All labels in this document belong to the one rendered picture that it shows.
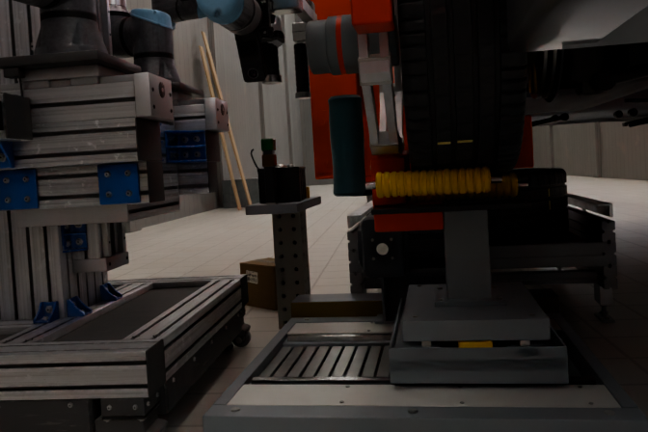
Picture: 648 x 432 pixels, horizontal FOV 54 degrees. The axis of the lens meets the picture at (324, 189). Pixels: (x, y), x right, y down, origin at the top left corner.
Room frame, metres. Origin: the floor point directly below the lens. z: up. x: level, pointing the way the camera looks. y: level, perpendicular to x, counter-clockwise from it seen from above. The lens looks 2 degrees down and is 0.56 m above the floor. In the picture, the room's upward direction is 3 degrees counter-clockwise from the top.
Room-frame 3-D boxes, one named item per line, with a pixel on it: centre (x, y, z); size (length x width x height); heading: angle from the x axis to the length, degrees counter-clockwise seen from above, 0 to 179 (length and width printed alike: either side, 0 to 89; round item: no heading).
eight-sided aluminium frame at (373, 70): (1.52, -0.16, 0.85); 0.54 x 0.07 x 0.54; 170
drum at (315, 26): (1.53, -0.09, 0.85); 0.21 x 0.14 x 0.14; 80
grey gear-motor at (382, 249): (1.86, -0.31, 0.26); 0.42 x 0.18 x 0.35; 80
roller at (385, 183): (1.38, -0.24, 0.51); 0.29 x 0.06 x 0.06; 80
